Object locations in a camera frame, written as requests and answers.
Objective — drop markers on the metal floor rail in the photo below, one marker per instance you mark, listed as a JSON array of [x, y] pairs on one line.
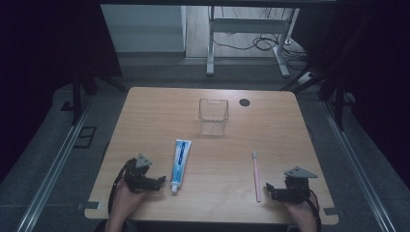
[[54, 170], [357, 170]]

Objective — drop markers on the blue and white toothpaste tube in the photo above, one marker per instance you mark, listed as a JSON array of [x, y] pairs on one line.
[[180, 164]]

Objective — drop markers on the pink toothbrush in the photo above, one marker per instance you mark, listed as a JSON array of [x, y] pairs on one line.
[[257, 180]]

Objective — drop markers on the white power strip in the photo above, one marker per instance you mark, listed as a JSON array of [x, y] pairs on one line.
[[306, 78]]

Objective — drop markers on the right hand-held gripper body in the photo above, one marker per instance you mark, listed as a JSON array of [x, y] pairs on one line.
[[295, 190]]

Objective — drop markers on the black square floor plate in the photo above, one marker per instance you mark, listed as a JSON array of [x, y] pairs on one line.
[[67, 106]]

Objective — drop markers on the dark curtain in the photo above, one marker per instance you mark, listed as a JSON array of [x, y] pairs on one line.
[[377, 64], [38, 64]]

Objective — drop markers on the clear plastic cup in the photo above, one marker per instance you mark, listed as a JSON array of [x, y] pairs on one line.
[[213, 112]]

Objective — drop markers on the white metal desk frame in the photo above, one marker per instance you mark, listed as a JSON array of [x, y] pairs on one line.
[[248, 25]]

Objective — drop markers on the black metal stand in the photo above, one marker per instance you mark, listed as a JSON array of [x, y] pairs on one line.
[[76, 96], [338, 103]]

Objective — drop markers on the person's right hand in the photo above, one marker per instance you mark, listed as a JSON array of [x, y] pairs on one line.
[[299, 209]]

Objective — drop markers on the person's left hand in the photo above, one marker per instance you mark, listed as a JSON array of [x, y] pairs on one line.
[[124, 199]]

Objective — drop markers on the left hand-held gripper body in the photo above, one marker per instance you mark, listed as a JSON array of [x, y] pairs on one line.
[[138, 180]]

